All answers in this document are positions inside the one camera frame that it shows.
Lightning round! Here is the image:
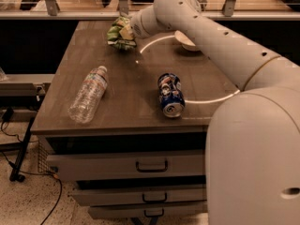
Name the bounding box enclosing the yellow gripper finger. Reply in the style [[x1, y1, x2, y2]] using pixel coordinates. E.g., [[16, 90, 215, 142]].
[[120, 24, 135, 40]]

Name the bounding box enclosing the green jalapeno chip bag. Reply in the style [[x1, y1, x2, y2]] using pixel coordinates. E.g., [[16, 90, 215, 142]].
[[107, 16, 137, 51]]

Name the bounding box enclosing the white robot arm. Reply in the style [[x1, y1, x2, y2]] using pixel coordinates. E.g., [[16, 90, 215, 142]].
[[130, 0, 300, 225]]

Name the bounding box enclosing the white paper bowl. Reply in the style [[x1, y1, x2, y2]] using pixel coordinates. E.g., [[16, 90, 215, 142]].
[[174, 31, 200, 52]]

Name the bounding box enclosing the clear plastic water bottle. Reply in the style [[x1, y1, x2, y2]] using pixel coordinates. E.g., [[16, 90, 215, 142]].
[[67, 66, 108, 124]]

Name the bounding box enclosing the blue soda can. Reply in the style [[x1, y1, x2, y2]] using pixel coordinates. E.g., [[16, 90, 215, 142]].
[[157, 73, 186, 118]]

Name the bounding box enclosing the grey drawer cabinet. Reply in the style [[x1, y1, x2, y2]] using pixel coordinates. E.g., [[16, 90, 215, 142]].
[[30, 19, 242, 225]]

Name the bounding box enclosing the black stand leg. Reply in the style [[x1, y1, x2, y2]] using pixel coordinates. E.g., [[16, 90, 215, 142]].
[[9, 118, 34, 182]]

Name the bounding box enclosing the metal railing frame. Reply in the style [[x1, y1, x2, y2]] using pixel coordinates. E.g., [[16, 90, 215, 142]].
[[0, 0, 300, 20]]

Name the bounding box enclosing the top drawer with handle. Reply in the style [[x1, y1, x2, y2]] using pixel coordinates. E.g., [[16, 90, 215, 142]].
[[47, 150, 205, 181]]

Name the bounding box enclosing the drawer with handle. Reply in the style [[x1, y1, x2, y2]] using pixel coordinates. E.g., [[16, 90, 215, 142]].
[[47, 150, 205, 181], [88, 201, 207, 219], [72, 185, 206, 206]]

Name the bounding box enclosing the middle drawer with handle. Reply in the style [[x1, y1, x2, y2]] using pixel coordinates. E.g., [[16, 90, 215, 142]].
[[72, 185, 206, 206]]

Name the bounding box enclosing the black floor cable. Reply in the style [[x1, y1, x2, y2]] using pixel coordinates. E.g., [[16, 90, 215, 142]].
[[0, 122, 64, 225]]

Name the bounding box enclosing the bottom drawer with handle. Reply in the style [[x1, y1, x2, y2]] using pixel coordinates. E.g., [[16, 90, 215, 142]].
[[88, 201, 207, 219]]

